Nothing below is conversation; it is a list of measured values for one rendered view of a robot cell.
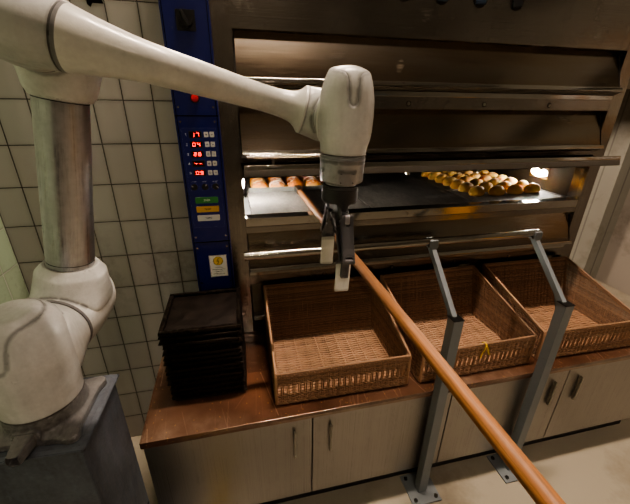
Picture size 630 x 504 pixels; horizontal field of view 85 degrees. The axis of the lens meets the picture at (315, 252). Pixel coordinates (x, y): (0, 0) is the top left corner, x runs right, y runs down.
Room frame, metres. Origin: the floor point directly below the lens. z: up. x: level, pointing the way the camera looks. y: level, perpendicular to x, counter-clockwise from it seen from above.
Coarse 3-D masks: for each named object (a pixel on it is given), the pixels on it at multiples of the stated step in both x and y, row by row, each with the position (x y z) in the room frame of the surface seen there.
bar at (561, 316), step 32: (256, 256) 1.07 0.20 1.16; (288, 256) 1.10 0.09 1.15; (544, 256) 1.28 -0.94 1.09; (448, 288) 1.11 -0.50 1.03; (448, 320) 1.04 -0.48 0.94; (448, 352) 1.01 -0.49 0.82; (544, 352) 1.14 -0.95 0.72; (544, 384) 1.12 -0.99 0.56; (416, 480) 1.04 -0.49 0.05; (512, 480) 1.07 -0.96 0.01
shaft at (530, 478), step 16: (368, 272) 0.88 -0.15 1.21; (384, 288) 0.79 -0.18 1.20; (384, 304) 0.74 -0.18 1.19; (400, 320) 0.66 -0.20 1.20; (416, 336) 0.59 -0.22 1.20; (432, 352) 0.54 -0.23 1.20; (432, 368) 0.52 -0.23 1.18; (448, 368) 0.50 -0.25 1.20; (448, 384) 0.47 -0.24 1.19; (464, 384) 0.46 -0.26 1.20; (464, 400) 0.43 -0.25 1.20; (480, 416) 0.39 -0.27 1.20; (496, 432) 0.36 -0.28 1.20; (496, 448) 0.35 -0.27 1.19; (512, 448) 0.34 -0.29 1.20; (512, 464) 0.32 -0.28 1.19; (528, 464) 0.31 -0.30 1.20; (528, 480) 0.30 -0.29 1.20; (544, 480) 0.29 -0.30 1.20; (544, 496) 0.27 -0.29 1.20
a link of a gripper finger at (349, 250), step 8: (344, 216) 0.63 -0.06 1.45; (352, 216) 0.64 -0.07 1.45; (344, 224) 0.63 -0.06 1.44; (352, 224) 0.63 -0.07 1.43; (344, 232) 0.63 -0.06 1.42; (352, 232) 0.63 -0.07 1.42; (344, 240) 0.62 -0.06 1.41; (352, 240) 0.62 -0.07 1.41; (344, 248) 0.61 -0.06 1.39; (352, 248) 0.61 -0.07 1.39; (344, 256) 0.60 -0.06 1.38; (352, 256) 0.61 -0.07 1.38; (344, 264) 0.60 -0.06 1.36
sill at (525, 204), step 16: (368, 208) 1.62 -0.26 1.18; (384, 208) 1.62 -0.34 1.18; (400, 208) 1.63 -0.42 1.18; (416, 208) 1.63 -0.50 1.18; (432, 208) 1.64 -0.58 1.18; (448, 208) 1.66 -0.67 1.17; (464, 208) 1.68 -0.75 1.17; (480, 208) 1.71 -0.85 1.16; (496, 208) 1.73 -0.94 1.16; (512, 208) 1.75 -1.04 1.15; (528, 208) 1.77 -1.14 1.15; (256, 224) 1.44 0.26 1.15; (272, 224) 1.46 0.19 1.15; (288, 224) 1.48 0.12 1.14
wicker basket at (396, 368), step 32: (288, 288) 1.44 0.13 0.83; (352, 288) 1.50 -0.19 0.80; (320, 320) 1.43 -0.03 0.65; (352, 320) 1.46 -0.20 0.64; (384, 320) 1.34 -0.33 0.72; (288, 352) 1.26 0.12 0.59; (320, 352) 1.27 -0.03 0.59; (352, 352) 1.27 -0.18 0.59; (384, 352) 1.28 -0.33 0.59; (288, 384) 0.98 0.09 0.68; (320, 384) 1.07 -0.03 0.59; (352, 384) 1.04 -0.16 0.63; (384, 384) 1.07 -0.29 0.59
